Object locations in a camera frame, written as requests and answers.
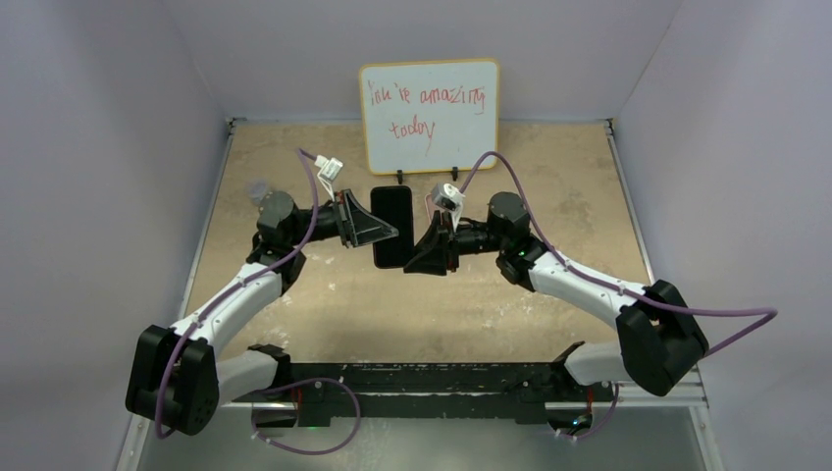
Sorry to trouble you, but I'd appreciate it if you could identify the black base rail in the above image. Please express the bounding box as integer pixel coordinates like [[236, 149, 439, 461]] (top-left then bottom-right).
[[231, 362, 619, 431]]

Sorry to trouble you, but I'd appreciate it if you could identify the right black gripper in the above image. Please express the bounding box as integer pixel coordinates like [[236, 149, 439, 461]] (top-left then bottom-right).
[[404, 211, 507, 277]]

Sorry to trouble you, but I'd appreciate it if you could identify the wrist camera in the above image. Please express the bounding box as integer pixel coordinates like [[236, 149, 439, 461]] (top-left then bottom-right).
[[315, 155, 343, 200], [428, 183, 465, 229]]

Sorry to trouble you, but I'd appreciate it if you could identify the black phone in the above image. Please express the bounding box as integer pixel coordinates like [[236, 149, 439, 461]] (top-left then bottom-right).
[[370, 185, 414, 269]]

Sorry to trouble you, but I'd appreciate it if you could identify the aluminium frame rail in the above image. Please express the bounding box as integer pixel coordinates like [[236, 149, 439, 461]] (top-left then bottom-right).
[[114, 362, 726, 471]]

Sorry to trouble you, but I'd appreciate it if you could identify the white board with yellow frame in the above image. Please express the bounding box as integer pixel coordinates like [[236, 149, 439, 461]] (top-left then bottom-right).
[[358, 58, 500, 176]]

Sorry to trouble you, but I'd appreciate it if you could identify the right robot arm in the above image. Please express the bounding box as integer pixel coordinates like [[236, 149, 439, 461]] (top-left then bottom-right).
[[403, 191, 709, 399]]

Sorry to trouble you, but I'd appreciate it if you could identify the black whiteboard stand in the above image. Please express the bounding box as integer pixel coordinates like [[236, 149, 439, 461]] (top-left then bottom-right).
[[393, 166, 461, 184]]

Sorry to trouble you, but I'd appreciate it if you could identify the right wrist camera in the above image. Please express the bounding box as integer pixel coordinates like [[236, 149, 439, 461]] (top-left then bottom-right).
[[428, 183, 465, 229]]

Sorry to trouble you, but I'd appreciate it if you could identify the purple cable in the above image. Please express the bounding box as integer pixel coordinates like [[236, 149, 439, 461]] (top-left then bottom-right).
[[153, 148, 362, 456], [457, 151, 779, 444]]

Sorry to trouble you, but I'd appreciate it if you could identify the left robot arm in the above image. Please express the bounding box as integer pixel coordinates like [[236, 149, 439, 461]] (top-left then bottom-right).
[[126, 189, 398, 439]]

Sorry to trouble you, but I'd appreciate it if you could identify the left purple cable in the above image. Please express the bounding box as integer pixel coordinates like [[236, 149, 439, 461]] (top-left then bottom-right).
[[153, 148, 362, 456]]

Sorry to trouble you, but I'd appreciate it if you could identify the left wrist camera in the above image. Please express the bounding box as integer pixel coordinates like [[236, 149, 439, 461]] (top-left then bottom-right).
[[315, 155, 343, 200]]

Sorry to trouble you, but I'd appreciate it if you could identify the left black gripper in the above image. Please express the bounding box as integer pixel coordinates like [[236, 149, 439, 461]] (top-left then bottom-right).
[[288, 189, 398, 247]]

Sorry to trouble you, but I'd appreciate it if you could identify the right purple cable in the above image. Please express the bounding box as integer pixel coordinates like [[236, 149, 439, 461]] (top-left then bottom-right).
[[457, 151, 779, 444]]

